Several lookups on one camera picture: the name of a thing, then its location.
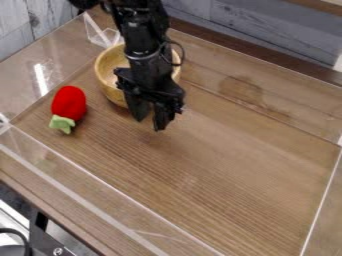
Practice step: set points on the clear acrylic corner bracket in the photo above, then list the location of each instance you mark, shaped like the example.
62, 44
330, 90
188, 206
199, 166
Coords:
102, 37

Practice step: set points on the black table leg bracket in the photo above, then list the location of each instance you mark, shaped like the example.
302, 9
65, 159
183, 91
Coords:
38, 244

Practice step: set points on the clear acrylic tray wall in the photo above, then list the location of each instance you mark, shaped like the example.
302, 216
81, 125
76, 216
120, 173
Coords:
104, 217

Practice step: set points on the red plush strawberry toy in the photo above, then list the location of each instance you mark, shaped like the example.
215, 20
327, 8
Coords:
68, 108

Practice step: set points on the wooden bowl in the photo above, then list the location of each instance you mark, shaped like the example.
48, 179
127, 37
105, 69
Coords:
110, 59

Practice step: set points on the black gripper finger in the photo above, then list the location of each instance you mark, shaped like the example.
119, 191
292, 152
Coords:
164, 112
139, 105

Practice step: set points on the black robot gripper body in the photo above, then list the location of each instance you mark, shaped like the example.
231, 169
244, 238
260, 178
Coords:
149, 75

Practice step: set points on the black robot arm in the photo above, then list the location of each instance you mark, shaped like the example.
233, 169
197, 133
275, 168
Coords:
143, 23

